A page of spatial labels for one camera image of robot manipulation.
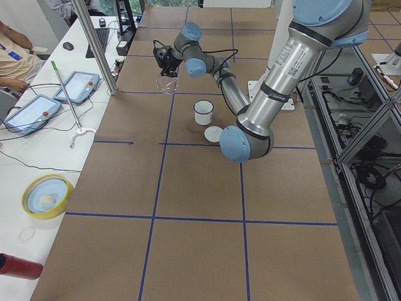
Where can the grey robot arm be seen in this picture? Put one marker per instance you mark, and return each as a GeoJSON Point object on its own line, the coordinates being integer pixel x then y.
{"type": "Point", "coordinates": [316, 26]}
{"type": "Point", "coordinates": [186, 49]}

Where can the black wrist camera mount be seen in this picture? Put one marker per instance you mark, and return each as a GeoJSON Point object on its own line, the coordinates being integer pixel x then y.
{"type": "Point", "coordinates": [161, 53]}

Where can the red bottle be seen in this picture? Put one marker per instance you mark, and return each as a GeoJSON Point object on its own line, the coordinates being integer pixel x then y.
{"type": "Point", "coordinates": [13, 266]}

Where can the black computer mouse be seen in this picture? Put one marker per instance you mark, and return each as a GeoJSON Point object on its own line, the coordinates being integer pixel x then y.
{"type": "Point", "coordinates": [68, 46]}

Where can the white enamel cup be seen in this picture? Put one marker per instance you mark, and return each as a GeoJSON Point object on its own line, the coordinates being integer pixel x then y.
{"type": "Point", "coordinates": [203, 110]}

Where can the blue teach pendant near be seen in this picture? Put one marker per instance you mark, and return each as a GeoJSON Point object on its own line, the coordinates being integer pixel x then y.
{"type": "Point", "coordinates": [33, 115]}

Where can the metal rod white claw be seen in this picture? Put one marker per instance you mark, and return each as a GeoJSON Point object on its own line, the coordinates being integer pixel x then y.
{"type": "Point", "coordinates": [80, 130]}

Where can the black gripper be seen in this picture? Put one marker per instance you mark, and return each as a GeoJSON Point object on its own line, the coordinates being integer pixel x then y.
{"type": "Point", "coordinates": [171, 63]}

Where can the seated person in beige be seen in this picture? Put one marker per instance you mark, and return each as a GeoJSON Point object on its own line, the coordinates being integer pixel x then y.
{"type": "Point", "coordinates": [18, 66]}

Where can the silver aluminium frame post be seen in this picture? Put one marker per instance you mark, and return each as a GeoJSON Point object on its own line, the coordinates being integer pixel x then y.
{"type": "Point", "coordinates": [92, 38]}

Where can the blue teach pendant far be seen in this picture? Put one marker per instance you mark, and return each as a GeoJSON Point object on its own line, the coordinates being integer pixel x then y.
{"type": "Point", "coordinates": [80, 85]}

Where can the blue teach pendant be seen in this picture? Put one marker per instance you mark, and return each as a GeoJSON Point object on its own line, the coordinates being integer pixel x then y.
{"type": "Point", "coordinates": [33, 115]}
{"type": "Point", "coordinates": [80, 85]}

